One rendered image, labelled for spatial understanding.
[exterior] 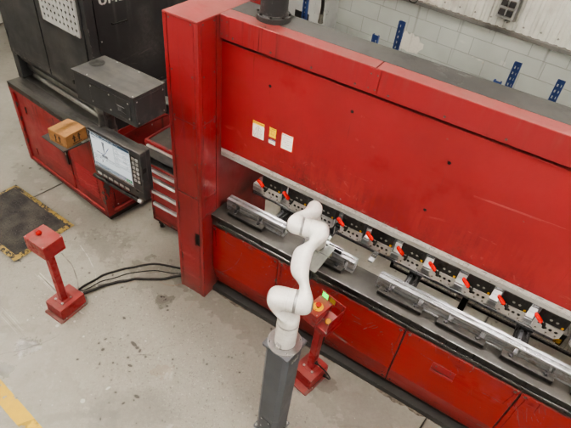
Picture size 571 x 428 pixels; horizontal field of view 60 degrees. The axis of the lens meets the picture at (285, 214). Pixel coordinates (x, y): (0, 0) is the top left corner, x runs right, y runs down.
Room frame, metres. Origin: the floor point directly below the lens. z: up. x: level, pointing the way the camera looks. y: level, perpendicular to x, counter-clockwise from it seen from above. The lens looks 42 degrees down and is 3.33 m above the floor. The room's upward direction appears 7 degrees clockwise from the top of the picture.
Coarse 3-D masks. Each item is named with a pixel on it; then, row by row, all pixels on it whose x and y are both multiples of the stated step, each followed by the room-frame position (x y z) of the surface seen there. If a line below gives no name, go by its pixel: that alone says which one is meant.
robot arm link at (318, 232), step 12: (312, 228) 1.85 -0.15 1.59; (324, 228) 1.85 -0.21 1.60; (312, 240) 1.80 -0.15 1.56; (324, 240) 1.82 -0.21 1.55; (300, 252) 1.74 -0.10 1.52; (312, 252) 1.76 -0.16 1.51; (300, 264) 1.68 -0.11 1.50; (300, 276) 1.63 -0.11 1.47; (300, 288) 1.59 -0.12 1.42; (300, 300) 1.52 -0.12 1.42; (312, 300) 1.54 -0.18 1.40; (300, 312) 1.49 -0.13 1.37
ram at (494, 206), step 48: (240, 48) 2.67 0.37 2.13; (240, 96) 2.67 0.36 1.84; (288, 96) 2.52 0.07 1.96; (336, 96) 2.38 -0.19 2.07; (240, 144) 2.66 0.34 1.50; (336, 144) 2.36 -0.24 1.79; (384, 144) 2.23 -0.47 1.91; (432, 144) 2.12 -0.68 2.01; (480, 144) 2.02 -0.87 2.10; (336, 192) 2.33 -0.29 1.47; (384, 192) 2.20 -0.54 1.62; (432, 192) 2.08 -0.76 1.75; (480, 192) 1.98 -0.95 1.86; (528, 192) 1.89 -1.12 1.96; (432, 240) 2.04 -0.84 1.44; (480, 240) 1.93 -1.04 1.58; (528, 240) 1.84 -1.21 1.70; (528, 288) 1.79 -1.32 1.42
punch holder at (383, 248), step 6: (372, 228) 2.20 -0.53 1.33; (372, 234) 2.19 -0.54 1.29; (378, 234) 2.18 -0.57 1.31; (384, 234) 2.16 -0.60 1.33; (378, 240) 2.17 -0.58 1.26; (384, 240) 2.16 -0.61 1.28; (390, 240) 2.14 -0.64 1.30; (396, 240) 2.17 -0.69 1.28; (372, 246) 2.18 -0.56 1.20; (378, 246) 2.17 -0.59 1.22; (384, 246) 2.15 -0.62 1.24; (384, 252) 2.14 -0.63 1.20; (390, 252) 2.13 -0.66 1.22
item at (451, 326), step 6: (438, 318) 1.92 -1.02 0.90; (444, 318) 1.93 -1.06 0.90; (438, 324) 1.89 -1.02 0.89; (444, 324) 1.88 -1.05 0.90; (450, 324) 1.89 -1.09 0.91; (456, 324) 1.89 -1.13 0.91; (450, 330) 1.86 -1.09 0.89; (456, 330) 1.85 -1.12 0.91; (462, 330) 1.85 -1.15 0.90; (462, 336) 1.82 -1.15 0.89; (468, 336) 1.82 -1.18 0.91; (474, 336) 1.82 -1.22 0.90; (474, 342) 1.79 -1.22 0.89; (480, 342) 1.78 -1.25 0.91
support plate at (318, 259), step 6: (330, 246) 2.33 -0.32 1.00; (318, 252) 2.26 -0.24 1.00; (324, 252) 2.27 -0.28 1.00; (330, 252) 2.28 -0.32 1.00; (312, 258) 2.20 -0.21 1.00; (318, 258) 2.21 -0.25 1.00; (324, 258) 2.22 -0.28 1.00; (312, 264) 2.15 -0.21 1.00; (318, 264) 2.16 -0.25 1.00; (312, 270) 2.10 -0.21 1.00
